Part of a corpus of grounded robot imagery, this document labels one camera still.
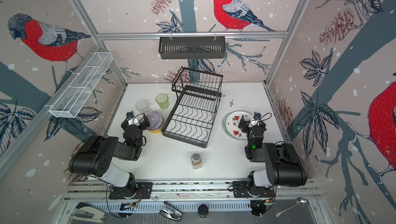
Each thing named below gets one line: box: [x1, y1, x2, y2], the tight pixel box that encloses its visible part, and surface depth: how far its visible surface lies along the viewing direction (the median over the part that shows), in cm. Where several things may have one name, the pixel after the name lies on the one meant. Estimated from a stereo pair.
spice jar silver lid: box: [190, 153, 203, 170], surface depth 76 cm
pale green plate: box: [222, 114, 234, 139], surface depth 96 cm
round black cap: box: [198, 203, 209, 219], surface depth 62 cm
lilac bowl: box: [146, 110, 164, 131], surface depth 92 cm
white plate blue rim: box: [222, 110, 253, 141], surface depth 96 cm
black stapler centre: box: [159, 201, 184, 222], surface depth 68 cm
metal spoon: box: [274, 197, 307, 218], surface depth 71 cm
